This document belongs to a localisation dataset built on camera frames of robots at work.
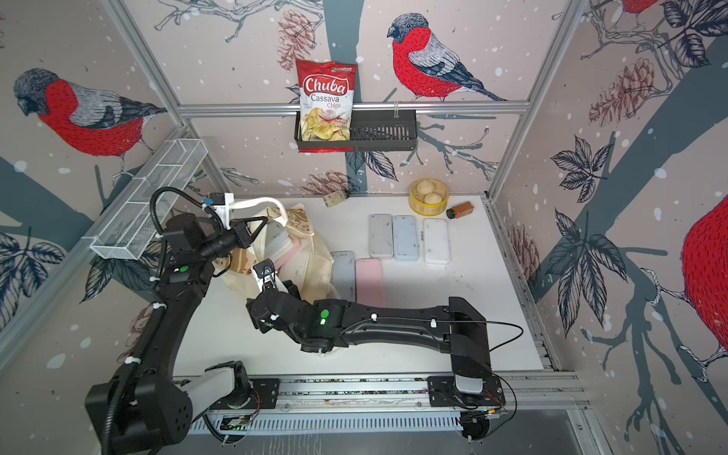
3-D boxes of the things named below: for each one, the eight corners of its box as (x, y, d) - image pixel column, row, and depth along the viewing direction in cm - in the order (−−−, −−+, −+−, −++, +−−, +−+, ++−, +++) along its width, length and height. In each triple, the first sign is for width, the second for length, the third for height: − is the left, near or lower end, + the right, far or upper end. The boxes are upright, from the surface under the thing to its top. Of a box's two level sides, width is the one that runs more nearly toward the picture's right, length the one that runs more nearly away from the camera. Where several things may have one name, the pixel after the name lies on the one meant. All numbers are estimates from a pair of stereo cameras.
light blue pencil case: (393, 260, 103) (394, 256, 100) (391, 219, 115) (391, 215, 113) (419, 260, 103) (420, 256, 100) (414, 219, 115) (415, 215, 113)
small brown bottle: (450, 221, 113) (452, 216, 111) (444, 213, 116) (446, 209, 114) (473, 212, 116) (475, 207, 114) (467, 205, 119) (469, 200, 117)
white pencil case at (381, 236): (368, 258, 103) (368, 254, 101) (369, 218, 116) (369, 213, 114) (394, 258, 103) (394, 254, 101) (392, 218, 116) (392, 213, 114)
